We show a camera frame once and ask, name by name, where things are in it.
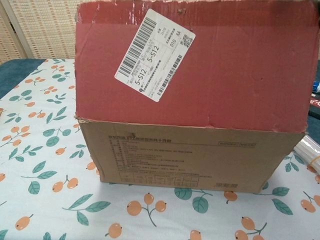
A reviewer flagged bamboo folding screen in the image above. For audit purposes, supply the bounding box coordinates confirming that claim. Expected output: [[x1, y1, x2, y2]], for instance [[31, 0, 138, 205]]
[[0, 0, 320, 84]]

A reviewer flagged red black snack packet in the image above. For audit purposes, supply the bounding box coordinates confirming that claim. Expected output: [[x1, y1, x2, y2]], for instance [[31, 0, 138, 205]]
[[309, 93, 320, 117]]

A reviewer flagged red cardboard box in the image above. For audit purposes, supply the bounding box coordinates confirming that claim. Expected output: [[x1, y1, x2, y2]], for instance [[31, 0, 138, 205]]
[[74, 0, 318, 195]]

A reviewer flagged floral print tablecloth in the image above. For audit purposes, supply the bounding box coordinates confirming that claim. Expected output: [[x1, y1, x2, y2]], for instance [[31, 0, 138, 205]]
[[0, 58, 320, 240]]

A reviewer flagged bundle of clear straws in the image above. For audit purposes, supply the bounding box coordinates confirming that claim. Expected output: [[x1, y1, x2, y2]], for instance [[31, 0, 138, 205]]
[[293, 141, 320, 174]]

